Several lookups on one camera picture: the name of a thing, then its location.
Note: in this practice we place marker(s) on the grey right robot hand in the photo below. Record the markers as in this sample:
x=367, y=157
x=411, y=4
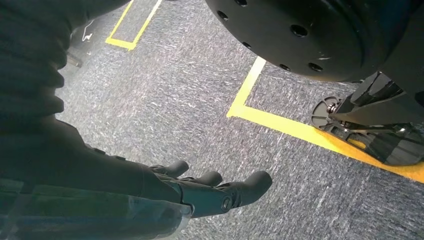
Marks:
x=82, y=165

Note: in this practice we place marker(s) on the clear plastic film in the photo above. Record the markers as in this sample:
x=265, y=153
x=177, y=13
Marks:
x=99, y=218

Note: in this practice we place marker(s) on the black robot thigh housing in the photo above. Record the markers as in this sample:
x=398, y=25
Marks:
x=281, y=33

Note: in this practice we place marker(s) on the black robot shin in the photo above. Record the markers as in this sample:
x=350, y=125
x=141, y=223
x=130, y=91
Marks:
x=371, y=109

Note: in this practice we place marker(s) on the black robot right foot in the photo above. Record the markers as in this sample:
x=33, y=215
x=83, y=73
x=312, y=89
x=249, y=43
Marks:
x=391, y=149

